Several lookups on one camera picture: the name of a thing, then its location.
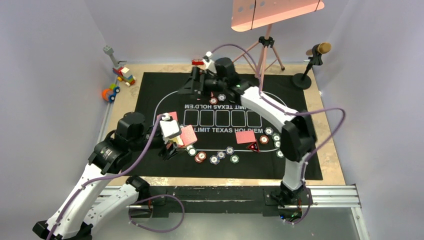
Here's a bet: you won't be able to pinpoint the black poker felt mat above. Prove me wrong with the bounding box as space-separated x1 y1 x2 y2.
119 72 324 181

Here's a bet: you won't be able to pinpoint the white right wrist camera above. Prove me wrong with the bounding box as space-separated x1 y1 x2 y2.
202 51 217 74

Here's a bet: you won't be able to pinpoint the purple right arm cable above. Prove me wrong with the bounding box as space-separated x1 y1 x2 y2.
211 43 347 226

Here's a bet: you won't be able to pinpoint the colourful toy block train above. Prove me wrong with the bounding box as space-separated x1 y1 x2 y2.
102 45 137 87

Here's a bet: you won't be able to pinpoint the red playing card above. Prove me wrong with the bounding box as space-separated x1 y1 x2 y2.
235 130 257 144
167 111 178 121

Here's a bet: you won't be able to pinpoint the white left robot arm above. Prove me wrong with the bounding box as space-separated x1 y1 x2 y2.
32 112 191 240

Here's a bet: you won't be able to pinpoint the gold microphone on stand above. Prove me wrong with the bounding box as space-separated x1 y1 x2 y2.
291 42 332 90

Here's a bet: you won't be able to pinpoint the red playing card box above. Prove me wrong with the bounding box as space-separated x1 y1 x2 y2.
176 125 198 148

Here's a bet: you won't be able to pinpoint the red triangular dealer button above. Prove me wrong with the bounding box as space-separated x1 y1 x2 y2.
247 142 260 153

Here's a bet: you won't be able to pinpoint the pink music stand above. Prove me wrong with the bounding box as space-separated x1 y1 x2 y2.
224 0 326 80

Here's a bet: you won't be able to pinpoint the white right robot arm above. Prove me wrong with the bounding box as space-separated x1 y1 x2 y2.
178 56 317 205

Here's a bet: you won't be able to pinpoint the orange toy wheel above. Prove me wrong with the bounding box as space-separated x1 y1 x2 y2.
101 83 120 103

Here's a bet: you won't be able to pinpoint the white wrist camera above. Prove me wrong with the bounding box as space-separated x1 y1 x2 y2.
202 51 217 74
159 113 182 139

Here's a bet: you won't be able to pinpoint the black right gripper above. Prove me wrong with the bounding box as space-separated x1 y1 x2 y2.
178 66 228 100

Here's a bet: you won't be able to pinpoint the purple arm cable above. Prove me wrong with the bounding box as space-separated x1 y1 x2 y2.
211 43 347 226
44 113 185 240

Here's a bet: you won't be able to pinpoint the red toy block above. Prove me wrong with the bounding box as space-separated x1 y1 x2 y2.
191 58 204 66

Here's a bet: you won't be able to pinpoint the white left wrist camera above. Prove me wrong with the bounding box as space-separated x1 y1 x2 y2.
159 113 182 139

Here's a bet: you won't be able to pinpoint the red poker chip stack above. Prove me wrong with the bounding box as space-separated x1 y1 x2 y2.
194 151 207 163

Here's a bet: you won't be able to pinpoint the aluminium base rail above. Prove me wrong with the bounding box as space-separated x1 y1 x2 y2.
59 99 370 240

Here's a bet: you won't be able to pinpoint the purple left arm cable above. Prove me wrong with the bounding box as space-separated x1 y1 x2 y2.
44 113 185 240

